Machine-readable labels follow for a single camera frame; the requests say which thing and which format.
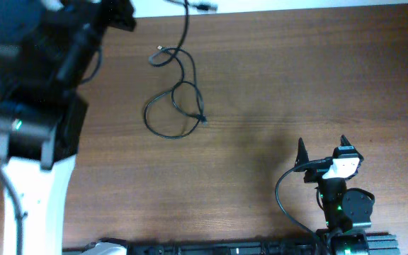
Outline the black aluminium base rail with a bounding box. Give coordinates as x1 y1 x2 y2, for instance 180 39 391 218
62 232 400 255

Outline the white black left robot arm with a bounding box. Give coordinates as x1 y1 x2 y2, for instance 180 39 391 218
0 0 136 254

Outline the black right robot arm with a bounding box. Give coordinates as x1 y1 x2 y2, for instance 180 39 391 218
295 136 375 254

